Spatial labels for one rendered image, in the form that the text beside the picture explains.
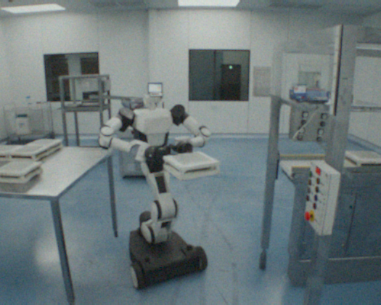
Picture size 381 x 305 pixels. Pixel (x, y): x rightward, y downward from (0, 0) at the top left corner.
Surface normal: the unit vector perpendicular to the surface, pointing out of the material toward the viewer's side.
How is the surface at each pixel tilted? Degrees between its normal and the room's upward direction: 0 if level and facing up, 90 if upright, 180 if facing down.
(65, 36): 90
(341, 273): 90
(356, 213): 90
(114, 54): 90
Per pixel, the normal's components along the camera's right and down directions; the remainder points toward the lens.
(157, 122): 0.45, 0.25
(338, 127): 0.00, 0.26
